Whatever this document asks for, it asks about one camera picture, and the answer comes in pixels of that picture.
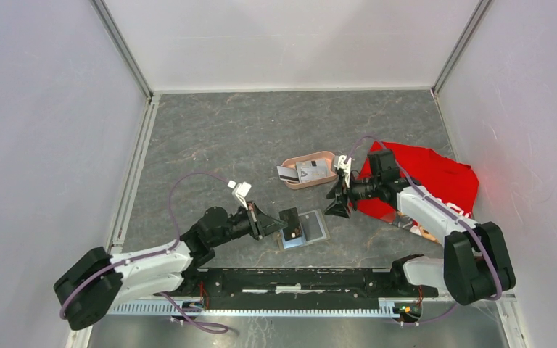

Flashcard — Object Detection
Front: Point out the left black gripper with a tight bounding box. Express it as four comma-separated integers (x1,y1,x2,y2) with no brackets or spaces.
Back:
210,200,287,247

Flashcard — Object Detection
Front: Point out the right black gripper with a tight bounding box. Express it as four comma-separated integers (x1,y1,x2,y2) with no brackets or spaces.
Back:
323,171,381,219

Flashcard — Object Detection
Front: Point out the grey card holder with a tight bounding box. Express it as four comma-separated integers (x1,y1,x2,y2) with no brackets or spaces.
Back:
275,209,330,251

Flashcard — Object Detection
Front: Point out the pink oval tray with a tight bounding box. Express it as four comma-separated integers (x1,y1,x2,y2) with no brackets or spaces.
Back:
276,151,337,190

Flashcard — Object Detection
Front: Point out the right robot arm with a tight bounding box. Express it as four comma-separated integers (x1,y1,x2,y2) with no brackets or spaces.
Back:
324,149,516,305

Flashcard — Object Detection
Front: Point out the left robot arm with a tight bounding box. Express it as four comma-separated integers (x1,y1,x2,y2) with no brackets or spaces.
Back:
53,202,288,331

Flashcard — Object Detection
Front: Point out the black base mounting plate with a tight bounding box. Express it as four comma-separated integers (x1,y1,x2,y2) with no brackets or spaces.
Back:
169,268,439,310

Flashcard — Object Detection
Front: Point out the red printed t-shirt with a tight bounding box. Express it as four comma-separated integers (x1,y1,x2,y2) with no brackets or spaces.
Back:
357,141,479,242

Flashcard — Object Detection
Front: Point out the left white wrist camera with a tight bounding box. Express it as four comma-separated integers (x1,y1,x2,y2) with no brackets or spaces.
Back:
227,180,252,210

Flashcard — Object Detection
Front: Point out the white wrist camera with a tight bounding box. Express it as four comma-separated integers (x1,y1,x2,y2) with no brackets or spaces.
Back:
227,180,252,210
332,154,352,188

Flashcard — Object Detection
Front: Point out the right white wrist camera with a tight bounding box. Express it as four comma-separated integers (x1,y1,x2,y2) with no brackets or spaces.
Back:
332,154,352,188

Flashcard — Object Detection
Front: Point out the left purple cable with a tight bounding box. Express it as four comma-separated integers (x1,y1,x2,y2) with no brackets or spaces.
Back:
59,172,231,335

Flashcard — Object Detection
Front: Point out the aluminium frame rail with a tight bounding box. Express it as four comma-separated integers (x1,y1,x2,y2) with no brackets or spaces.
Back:
81,268,517,318

